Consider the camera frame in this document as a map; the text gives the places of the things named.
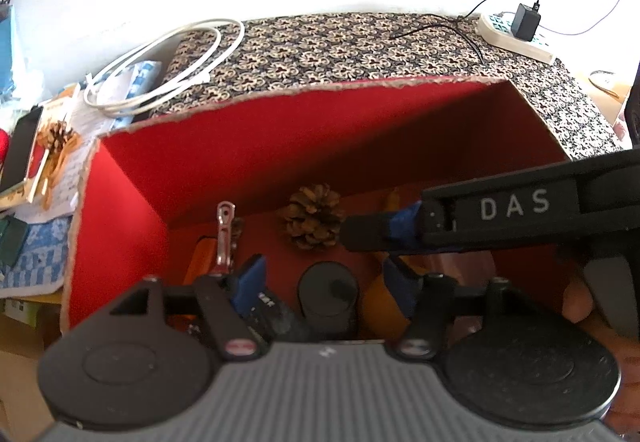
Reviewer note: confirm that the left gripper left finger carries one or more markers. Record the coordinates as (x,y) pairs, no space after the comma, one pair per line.
(225,302)

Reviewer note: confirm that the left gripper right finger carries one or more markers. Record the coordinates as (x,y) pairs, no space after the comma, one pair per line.
(427,302)

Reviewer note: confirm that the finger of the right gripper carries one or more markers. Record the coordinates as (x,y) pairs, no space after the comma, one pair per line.
(395,232)

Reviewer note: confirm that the red flat object in box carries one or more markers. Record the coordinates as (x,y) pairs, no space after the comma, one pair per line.
(202,260)

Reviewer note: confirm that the orange ball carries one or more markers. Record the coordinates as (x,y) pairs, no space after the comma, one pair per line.
(380,313)

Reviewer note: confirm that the brown pine cone in box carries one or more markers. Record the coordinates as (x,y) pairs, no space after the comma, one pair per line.
(313,217)

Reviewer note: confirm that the silver metal clip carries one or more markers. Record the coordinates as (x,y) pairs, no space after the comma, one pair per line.
(225,217)

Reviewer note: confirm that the black digital device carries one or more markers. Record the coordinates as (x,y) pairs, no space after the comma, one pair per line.
(327,295)

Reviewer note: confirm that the red cardboard box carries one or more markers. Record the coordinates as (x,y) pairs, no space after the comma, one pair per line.
(149,192)

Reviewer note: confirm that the blue checkered cloth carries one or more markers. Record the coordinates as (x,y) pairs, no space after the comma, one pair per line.
(40,267)

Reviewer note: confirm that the black power adapter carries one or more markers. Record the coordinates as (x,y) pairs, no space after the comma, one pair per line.
(525,22)

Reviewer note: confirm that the white power strip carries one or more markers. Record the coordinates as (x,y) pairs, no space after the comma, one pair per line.
(495,29)

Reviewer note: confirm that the floral patterned tablecloth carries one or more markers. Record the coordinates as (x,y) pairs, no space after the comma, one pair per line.
(325,48)

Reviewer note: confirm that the pine cone on papers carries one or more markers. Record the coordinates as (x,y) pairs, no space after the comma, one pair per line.
(58,138)

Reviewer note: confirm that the white paper sheets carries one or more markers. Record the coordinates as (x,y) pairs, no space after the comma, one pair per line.
(58,189)

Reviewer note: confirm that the black smartphone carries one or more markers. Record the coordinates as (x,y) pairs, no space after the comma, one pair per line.
(16,164)

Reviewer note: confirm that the blue plastic bag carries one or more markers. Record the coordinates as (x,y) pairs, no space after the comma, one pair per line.
(6,50)

